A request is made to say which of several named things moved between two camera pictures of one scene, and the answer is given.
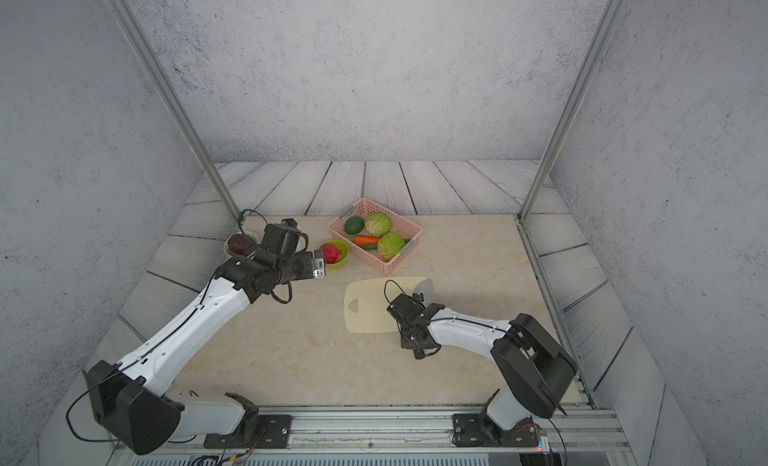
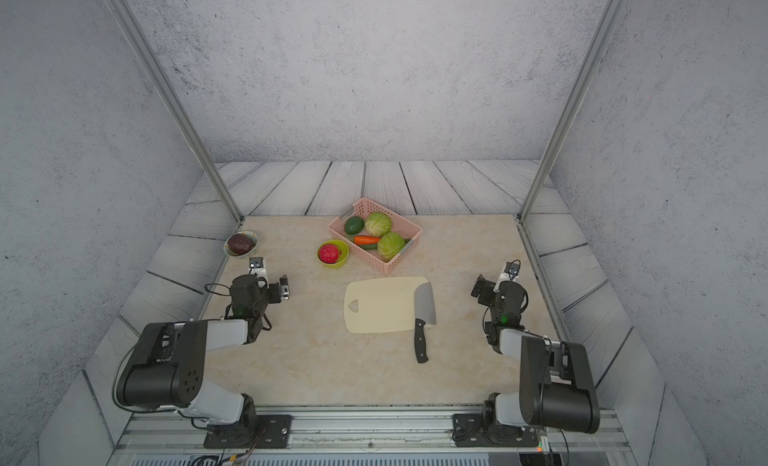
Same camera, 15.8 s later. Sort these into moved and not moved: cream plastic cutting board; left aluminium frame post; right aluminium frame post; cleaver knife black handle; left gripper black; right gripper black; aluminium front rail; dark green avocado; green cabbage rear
Moved: cleaver knife black handle; right gripper black; left gripper black
Not moved: cream plastic cutting board; dark green avocado; left aluminium frame post; green cabbage rear; right aluminium frame post; aluminium front rail
